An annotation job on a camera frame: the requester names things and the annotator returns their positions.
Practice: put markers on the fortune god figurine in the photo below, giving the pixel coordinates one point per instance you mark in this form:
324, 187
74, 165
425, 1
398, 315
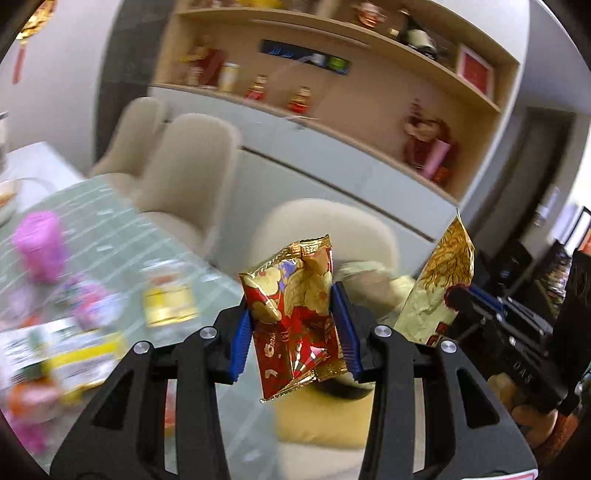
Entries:
369, 15

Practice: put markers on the black water dispenser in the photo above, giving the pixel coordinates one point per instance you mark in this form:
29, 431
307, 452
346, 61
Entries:
507, 267

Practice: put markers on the person's right hand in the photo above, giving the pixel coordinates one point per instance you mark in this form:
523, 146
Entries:
535, 425

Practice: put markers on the red gold snack packet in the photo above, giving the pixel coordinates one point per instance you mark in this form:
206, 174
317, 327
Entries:
288, 298

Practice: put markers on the beige middle dining chair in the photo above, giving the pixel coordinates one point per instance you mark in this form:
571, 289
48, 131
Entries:
186, 184

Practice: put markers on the brown fleece right sleeve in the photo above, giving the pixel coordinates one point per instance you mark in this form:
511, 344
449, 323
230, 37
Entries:
566, 452

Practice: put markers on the wooden wall shelf cabinet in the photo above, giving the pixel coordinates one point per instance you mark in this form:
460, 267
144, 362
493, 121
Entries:
348, 147

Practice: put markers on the red figurine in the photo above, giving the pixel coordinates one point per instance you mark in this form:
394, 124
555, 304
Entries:
257, 91
299, 102

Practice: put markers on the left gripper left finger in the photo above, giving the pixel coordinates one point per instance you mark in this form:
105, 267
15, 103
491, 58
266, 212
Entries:
239, 345

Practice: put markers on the yellow gold snack bag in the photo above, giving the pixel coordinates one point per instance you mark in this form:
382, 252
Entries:
427, 315

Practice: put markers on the yellow white snack bag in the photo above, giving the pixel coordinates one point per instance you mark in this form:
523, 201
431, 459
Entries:
82, 362

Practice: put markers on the pink snack wrapper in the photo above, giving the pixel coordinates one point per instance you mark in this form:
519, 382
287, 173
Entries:
33, 436

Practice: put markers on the red framed picture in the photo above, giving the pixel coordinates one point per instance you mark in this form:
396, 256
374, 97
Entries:
476, 71

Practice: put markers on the black power strip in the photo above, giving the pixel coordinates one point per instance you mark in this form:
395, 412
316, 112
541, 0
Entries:
305, 55

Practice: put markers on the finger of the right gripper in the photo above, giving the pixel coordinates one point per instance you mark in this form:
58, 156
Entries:
470, 314
486, 299

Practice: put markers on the dark red gift bag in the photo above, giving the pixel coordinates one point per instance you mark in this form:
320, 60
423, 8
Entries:
203, 63

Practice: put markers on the pink toy box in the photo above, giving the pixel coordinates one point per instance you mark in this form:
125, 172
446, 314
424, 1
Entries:
38, 241

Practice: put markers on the panda wine bottle holder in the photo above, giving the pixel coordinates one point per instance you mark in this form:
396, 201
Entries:
409, 32

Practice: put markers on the colourful candy wrapper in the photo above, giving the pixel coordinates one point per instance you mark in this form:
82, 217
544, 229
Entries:
90, 303

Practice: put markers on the yellow seat cushion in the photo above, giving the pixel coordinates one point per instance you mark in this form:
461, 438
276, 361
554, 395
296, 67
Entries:
312, 416

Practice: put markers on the green checked tablecloth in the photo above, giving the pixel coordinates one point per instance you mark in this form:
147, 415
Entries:
108, 241

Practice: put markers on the beige far dining chair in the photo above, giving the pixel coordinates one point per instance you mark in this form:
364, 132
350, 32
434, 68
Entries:
132, 142

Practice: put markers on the red chinese wall ornament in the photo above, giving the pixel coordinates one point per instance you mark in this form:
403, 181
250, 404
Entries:
33, 26

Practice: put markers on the red flower gift bag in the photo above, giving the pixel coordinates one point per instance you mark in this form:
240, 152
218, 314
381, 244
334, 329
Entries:
430, 148

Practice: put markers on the left red figurine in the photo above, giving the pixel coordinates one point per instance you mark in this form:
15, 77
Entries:
257, 91

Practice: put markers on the cream tumbler cup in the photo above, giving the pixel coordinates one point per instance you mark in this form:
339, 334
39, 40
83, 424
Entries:
228, 77

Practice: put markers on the white green snack bag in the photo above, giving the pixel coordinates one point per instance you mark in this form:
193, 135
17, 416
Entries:
24, 350

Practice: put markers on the orange pink plastic bag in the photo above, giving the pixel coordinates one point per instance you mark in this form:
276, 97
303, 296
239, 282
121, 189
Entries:
34, 402

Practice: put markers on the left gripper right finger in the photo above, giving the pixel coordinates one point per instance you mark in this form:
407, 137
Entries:
344, 314

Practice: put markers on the large white bowl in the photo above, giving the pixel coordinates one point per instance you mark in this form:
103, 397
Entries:
9, 192

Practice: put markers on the yellow translucent trash bag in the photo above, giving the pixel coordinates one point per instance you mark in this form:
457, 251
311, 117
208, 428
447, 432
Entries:
374, 286

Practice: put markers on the white yellow toy stand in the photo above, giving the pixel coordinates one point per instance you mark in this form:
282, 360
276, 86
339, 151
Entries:
167, 295

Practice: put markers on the right red figurine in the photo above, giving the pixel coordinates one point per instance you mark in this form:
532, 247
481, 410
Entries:
299, 102

